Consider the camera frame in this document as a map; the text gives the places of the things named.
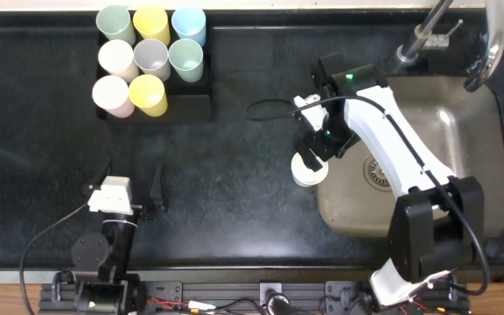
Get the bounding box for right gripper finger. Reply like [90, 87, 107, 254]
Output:
[294, 138, 325, 173]

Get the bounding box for yellow cup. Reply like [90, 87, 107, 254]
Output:
[132, 5, 172, 46]
[128, 73, 169, 118]

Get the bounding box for black tray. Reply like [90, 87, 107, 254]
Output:
[95, 17, 214, 126]

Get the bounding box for cream cup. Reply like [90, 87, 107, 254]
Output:
[97, 38, 140, 84]

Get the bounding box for grey cup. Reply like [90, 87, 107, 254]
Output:
[133, 38, 172, 83]

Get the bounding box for pink cup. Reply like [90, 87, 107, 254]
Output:
[91, 74, 137, 119]

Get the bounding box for steel tap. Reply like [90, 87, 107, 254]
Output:
[394, 0, 504, 94]

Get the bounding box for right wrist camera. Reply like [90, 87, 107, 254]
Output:
[293, 94, 330, 132]

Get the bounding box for white cup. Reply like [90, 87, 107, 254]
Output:
[290, 150, 330, 188]

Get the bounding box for steel sink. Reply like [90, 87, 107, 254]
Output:
[315, 76, 504, 240]

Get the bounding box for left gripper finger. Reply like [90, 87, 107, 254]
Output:
[149, 164, 169, 214]
[83, 159, 114, 194]

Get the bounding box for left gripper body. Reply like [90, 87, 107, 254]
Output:
[129, 201, 155, 220]

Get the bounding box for green cup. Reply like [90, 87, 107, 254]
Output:
[95, 4, 137, 46]
[168, 38, 205, 84]

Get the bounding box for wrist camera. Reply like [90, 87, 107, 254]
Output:
[293, 94, 330, 132]
[87, 175, 135, 216]

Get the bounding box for blue cup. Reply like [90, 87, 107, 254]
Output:
[171, 6, 207, 48]

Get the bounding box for mounting rail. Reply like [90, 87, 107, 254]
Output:
[37, 269, 472, 315]

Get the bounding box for black cable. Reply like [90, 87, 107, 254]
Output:
[18, 201, 91, 315]
[244, 94, 492, 298]

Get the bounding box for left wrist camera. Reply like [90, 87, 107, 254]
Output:
[87, 175, 135, 216]

